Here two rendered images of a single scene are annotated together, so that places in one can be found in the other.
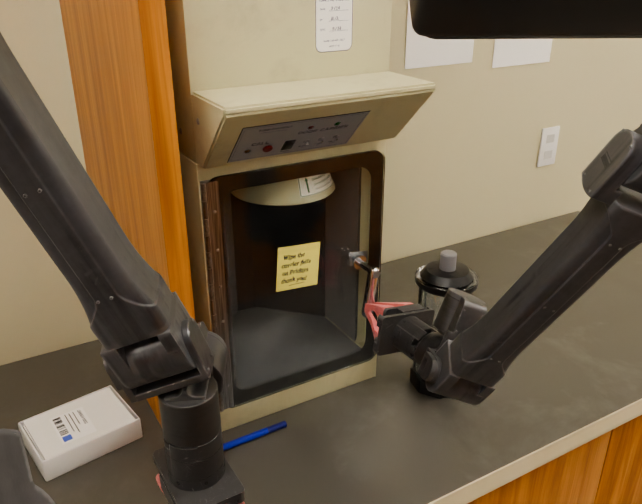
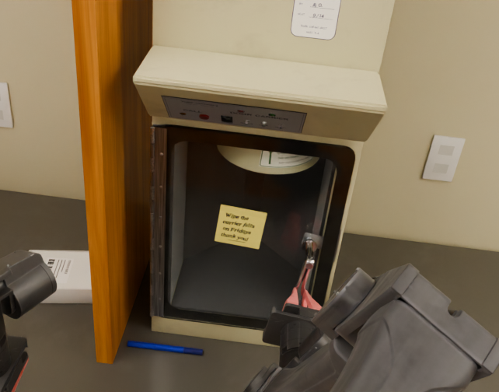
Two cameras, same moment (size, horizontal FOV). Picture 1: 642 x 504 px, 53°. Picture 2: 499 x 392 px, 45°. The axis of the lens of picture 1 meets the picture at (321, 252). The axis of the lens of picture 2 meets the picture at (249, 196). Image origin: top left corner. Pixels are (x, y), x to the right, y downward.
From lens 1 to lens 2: 48 cm
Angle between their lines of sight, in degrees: 29
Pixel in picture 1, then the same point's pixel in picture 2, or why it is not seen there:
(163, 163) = (85, 106)
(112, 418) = (83, 278)
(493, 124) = not seen: outside the picture
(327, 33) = (306, 19)
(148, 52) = (76, 10)
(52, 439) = not seen: hidden behind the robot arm
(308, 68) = (279, 48)
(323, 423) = (232, 369)
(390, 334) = (279, 329)
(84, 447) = not seen: hidden behind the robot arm
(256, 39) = (225, 10)
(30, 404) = (58, 238)
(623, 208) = (336, 352)
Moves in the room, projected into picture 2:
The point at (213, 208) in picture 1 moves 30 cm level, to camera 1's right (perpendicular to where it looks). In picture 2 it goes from (160, 151) to (331, 229)
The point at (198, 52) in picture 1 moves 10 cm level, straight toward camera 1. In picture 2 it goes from (163, 11) to (121, 30)
